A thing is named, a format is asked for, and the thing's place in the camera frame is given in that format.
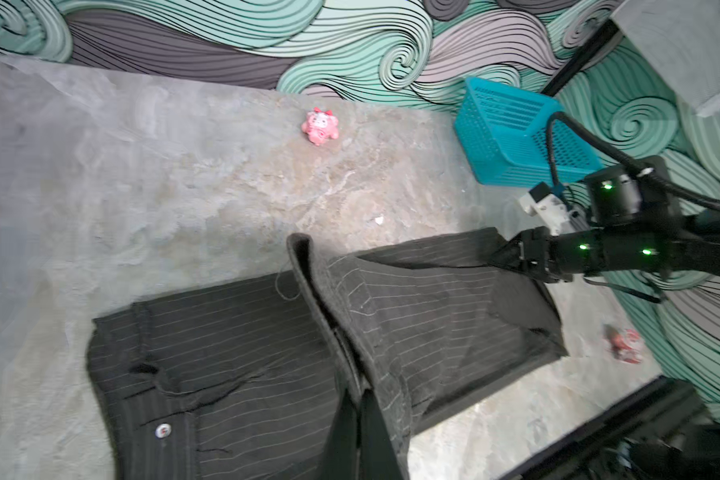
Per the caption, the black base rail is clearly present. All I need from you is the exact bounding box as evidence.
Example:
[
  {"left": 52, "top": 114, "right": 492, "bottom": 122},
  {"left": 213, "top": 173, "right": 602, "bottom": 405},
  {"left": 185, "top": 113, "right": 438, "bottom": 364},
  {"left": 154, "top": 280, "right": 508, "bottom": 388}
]
[{"left": 504, "top": 377, "right": 720, "bottom": 479}]

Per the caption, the teal plastic basket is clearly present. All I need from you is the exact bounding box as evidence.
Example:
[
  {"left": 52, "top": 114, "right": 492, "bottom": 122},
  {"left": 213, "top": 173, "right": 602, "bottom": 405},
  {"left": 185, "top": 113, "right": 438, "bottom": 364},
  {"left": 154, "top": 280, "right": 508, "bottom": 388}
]
[{"left": 454, "top": 76, "right": 605, "bottom": 187}]

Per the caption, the round cartoon sticker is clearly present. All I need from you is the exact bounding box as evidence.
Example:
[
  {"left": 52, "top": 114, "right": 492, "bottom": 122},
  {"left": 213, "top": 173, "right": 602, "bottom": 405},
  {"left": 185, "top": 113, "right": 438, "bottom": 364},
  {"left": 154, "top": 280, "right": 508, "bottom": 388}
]
[{"left": 604, "top": 325, "right": 644, "bottom": 364}]

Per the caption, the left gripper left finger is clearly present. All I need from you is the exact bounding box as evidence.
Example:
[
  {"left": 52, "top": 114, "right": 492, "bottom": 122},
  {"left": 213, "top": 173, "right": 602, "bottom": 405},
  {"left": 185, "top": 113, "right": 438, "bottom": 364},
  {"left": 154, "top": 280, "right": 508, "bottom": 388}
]
[{"left": 317, "top": 391, "right": 359, "bottom": 480}]

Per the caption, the dark pinstriped long sleeve shirt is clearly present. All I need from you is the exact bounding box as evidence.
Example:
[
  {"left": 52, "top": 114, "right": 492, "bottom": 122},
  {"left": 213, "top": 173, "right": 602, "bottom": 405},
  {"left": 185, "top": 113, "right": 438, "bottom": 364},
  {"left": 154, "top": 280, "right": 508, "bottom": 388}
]
[{"left": 87, "top": 228, "right": 566, "bottom": 479}]

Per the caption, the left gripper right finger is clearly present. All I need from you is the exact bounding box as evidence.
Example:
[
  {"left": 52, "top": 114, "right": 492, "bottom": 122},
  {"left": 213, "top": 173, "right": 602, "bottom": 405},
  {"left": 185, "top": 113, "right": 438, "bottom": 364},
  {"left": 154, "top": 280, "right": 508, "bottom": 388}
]
[{"left": 359, "top": 390, "right": 404, "bottom": 480}]

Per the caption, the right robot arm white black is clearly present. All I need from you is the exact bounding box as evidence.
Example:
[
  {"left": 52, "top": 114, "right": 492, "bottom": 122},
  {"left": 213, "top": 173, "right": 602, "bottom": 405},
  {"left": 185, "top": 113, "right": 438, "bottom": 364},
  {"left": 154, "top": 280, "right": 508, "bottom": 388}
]
[{"left": 488, "top": 156, "right": 720, "bottom": 283}]

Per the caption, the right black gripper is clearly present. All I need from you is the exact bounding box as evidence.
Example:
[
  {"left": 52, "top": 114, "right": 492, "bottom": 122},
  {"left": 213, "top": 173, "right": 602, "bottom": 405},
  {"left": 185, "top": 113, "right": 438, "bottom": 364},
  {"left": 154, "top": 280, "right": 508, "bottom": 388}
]
[{"left": 487, "top": 165, "right": 684, "bottom": 283}]

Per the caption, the pink toy figure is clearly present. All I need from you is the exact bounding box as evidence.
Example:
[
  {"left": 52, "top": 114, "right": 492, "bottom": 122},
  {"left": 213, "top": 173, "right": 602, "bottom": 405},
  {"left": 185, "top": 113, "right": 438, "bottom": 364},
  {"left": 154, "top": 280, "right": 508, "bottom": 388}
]
[{"left": 301, "top": 107, "right": 339, "bottom": 146}]

